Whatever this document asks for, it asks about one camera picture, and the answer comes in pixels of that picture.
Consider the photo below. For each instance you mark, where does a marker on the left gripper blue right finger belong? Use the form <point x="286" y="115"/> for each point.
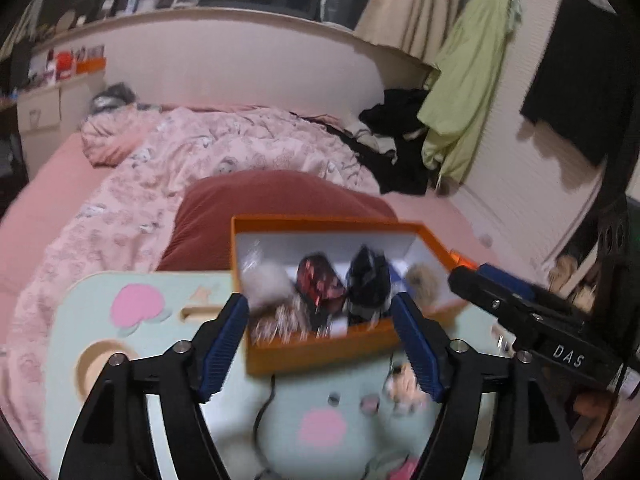
<point x="425" y="344"/>

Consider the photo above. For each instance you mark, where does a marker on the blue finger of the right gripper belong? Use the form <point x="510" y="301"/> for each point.
<point x="475" y="289"/>
<point x="505" y="277"/>

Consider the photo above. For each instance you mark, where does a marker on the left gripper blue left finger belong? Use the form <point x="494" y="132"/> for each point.
<point x="216" y="343"/>

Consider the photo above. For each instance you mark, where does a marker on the cartoon figure toy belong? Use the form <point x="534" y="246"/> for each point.
<point x="403" y="390"/>

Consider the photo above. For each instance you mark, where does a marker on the white fluffy pompom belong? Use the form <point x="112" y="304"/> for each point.
<point x="265" y="285"/>

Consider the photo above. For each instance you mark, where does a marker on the person right hand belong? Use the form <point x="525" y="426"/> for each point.
<point x="591" y="410"/>

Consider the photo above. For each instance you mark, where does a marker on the black fabric accessory bundle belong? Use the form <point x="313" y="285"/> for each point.
<point x="368" y="287"/>

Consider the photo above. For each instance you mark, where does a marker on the orange storage box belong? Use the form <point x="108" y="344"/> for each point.
<point x="288" y="239"/>

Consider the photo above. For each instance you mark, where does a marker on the dark red cushion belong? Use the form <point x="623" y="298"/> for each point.
<point x="201" y="238"/>

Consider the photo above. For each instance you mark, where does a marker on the red black patterned pouch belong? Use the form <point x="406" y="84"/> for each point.
<point x="319" y="284"/>

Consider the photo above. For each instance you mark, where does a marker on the pink small object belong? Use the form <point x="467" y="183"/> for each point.
<point x="404" y="471"/>

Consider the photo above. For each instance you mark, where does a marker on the pink floral duvet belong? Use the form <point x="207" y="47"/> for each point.
<point x="126" y="222"/>

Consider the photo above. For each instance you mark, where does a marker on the black clothes pile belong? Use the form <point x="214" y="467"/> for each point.
<point x="387" y="139"/>

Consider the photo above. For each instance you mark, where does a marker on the green hanging garment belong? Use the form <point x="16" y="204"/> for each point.
<point x="459" y="94"/>

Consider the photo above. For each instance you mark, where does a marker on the black hanging garment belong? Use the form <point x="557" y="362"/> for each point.
<point x="584" y="85"/>

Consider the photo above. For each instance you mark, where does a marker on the grey clothing bundle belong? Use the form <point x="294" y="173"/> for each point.
<point x="114" y="96"/>

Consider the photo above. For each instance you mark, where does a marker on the beige curtain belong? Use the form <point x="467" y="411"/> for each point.
<point x="416" y="27"/>

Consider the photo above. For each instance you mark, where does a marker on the white bedside drawer cabinet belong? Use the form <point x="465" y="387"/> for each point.
<point x="48" y="116"/>

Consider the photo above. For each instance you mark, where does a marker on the small orange box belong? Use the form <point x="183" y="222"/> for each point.
<point x="90" y="65"/>

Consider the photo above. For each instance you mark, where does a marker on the red container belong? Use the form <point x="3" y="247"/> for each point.
<point x="64" y="65"/>

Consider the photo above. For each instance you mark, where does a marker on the white plastic bottle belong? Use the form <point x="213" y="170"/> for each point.
<point x="131" y="7"/>

